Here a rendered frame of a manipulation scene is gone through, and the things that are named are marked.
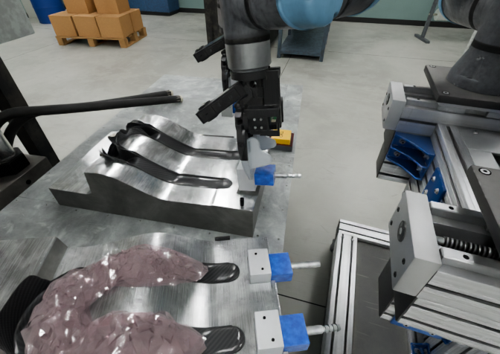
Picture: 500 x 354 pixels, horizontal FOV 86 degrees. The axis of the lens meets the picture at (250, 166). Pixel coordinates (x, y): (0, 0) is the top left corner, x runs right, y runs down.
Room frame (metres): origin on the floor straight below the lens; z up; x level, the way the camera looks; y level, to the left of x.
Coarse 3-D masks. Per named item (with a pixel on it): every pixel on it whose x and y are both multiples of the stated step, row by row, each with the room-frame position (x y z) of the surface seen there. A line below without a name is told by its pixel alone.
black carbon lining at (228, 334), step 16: (208, 272) 0.25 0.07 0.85; (224, 272) 0.26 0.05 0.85; (16, 288) 0.20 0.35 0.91; (32, 288) 0.21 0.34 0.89; (16, 304) 0.18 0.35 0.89; (32, 304) 0.19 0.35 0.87; (0, 320) 0.15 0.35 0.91; (16, 320) 0.17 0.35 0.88; (0, 336) 0.14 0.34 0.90; (16, 336) 0.15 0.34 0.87; (208, 336) 0.15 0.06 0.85; (224, 336) 0.15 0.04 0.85; (240, 336) 0.15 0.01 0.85; (16, 352) 0.13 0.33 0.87; (208, 352) 0.13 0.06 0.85; (224, 352) 0.13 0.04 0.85
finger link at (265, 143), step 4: (248, 136) 0.47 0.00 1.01; (252, 136) 0.47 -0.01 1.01; (256, 136) 0.49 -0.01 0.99; (260, 136) 0.48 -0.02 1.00; (264, 136) 0.48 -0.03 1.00; (260, 140) 0.48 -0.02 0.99; (264, 140) 0.48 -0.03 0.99; (268, 140) 0.47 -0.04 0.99; (272, 140) 0.47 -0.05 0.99; (260, 144) 0.48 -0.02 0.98; (264, 144) 0.48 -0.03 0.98; (268, 144) 0.48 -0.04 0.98; (272, 144) 0.47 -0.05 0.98; (260, 148) 0.48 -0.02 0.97; (264, 148) 0.48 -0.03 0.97; (268, 148) 0.48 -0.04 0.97
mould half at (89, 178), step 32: (160, 128) 0.63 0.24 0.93; (96, 160) 0.48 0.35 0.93; (160, 160) 0.52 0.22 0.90; (192, 160) 0.54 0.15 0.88; (224, 160) 0.54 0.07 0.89; (64, 192) 0.46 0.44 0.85; (96, 192) 0.44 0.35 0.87; (128, 192) 0.42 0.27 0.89; (160, 192) 0.43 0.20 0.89; (192, 192) 0.43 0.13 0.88; (224, 192) 0.42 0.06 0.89; (192, 224) 0.40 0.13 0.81; (224, 224) 0.38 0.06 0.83
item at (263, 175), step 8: (240, 168) 0.43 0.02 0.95; (256, 168) 0.44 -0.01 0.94; (264, 168) 0.44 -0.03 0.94; (272, 168) 0.44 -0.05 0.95; (240, 176) 0.42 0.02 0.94; (256, 176) 0.42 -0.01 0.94; (264, 176) 0.42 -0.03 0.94; (272, 176) 0.41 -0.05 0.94; (280, 176) 0.42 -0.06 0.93; (288, 176) 0.42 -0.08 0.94; (296, 176) 0.42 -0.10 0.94; (240, 184) 0.42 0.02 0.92; (248, 184) 0.42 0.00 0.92; (256, 184) 0.42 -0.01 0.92; (264, 184) 0.41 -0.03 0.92; (272, 184) 0.41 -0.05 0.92
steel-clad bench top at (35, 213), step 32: (192, 96) 1.10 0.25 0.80; (288, 96) 1.10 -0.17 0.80; (192, 128) 0.84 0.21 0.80; (224, 128) 0.84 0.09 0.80; (288, 128) 0.84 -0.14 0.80; (64, 160) 0.65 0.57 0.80; (288, 160) 0.65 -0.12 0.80; (32, 192) 0.51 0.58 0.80; (288, 192) 0.51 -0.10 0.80; (0, 224) 0.41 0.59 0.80; (32, 224) 0.41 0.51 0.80; (64, 224) 0.41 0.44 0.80; (96, 224) 0.41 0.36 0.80; (128, 224) 0.41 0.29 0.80; (160, 224) 0.41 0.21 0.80; (256, 224) 0.41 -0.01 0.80
